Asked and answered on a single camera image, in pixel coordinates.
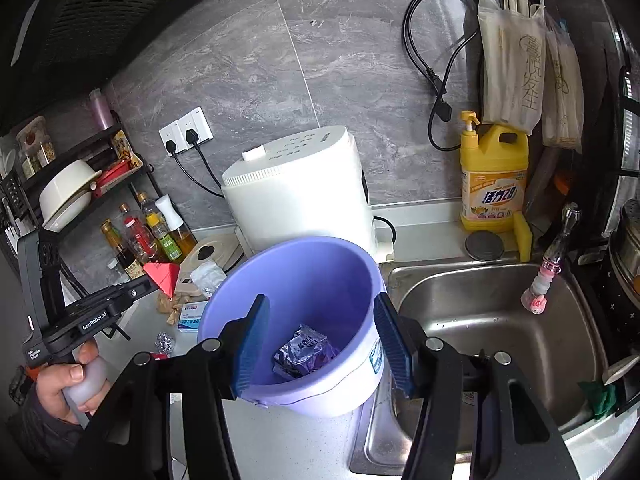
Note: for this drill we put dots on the steel steamer pot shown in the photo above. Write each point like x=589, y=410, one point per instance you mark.
x=627, y=255

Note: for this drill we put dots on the clear bag of paper packets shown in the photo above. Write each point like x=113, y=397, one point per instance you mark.
x=562, y=100

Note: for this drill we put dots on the clear spice jar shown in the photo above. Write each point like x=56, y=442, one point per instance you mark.
x=35, y=147

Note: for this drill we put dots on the yellow sponge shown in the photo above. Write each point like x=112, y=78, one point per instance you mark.
x=524, y=237

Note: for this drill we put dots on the red label sauce bottle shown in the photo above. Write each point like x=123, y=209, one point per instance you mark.
x=140, y=237

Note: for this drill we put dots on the beige round appliance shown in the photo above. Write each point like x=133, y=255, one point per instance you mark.
x=217, y=252

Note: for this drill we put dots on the purple plastic bucket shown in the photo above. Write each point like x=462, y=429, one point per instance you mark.
x=310, y=280

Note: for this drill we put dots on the red packet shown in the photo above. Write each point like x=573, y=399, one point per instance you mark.
x=115, y=175

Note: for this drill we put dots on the white hanging plastic bags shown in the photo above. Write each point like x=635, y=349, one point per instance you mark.
x=507, y=75

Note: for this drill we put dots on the white rice cooker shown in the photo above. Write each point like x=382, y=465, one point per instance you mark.
x=295, y=185

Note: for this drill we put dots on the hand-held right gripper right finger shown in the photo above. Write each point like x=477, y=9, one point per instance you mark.
x=392, y=347

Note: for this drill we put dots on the round metal sink plug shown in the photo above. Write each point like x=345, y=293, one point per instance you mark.
x=484, y=246

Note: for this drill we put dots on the person's left forearm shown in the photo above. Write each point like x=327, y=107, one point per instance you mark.
x=35, y=440

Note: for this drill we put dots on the pink bottle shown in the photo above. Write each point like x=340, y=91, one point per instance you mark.
x=101, y=110

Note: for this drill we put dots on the silver foil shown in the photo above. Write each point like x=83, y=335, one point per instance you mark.
x=164, y=344

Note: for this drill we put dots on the blue and white box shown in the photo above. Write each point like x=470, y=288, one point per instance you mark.
x=192, y=317

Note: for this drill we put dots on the green label oil bottle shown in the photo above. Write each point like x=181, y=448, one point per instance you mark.
x=162, y=237

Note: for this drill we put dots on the silver foil wrapper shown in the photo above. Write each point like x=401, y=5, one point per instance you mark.
x=305, y=352

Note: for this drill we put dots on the white wall socket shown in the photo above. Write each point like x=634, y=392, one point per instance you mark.
x=186, y=130

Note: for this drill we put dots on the black range hood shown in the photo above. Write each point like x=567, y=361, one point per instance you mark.
x=75, y=25

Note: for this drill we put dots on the green scrubbing cloth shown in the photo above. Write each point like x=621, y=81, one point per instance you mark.
x=600, y=397

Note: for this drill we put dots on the person's left hand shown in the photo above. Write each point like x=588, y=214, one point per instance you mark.
x=52, y=390

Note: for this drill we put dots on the white spray oil bottle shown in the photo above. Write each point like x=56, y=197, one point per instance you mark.
x=175, y=225

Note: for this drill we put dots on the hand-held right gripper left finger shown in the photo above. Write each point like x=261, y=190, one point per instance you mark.
x=252, y=347

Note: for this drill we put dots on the yellow detergent bottle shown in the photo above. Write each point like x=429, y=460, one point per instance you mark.
x=495, y=180

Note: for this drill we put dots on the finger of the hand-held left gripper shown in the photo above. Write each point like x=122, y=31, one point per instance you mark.
x=135, y=292

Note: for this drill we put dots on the brown paper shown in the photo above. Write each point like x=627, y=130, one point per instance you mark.
x=167, y=305

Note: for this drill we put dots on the black metal shelf rack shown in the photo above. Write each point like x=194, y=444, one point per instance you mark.
x=127, y=182

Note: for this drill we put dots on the red paper piece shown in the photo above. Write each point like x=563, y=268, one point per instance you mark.
x=164, y=275

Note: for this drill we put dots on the stacked white bowls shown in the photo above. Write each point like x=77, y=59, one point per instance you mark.
x=67, y=192

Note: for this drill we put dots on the chrome faucet with pink filter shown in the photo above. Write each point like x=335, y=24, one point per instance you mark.
x=555, y=255

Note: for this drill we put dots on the orange snack packet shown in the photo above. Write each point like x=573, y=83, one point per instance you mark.
x=125, y=150

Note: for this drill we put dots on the white tissue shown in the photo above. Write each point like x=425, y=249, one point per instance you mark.
x=207, y=280

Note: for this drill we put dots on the stainless steel sink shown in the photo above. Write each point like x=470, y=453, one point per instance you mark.
x=500, y=320

